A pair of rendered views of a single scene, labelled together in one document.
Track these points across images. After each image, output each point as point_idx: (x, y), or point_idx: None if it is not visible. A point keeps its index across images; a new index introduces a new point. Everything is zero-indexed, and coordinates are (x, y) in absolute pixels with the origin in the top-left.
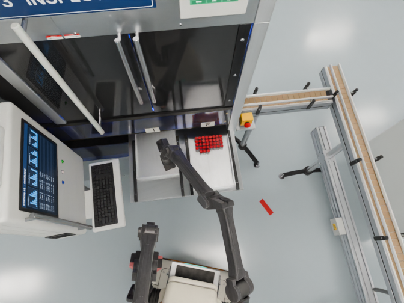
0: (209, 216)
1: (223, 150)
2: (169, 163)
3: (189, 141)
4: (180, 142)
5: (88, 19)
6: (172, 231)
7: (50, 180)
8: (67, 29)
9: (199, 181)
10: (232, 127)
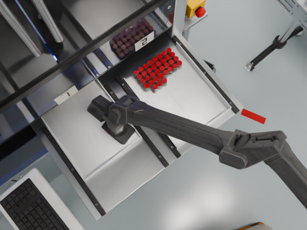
0: (191, 169)
1: (184, 68)
2: (124, 130)
3: (128, 82)
4: (114, 92)
5: None
6: (155, 216)
7: None
8: None
9: (204, 130)
10: (178, 28)
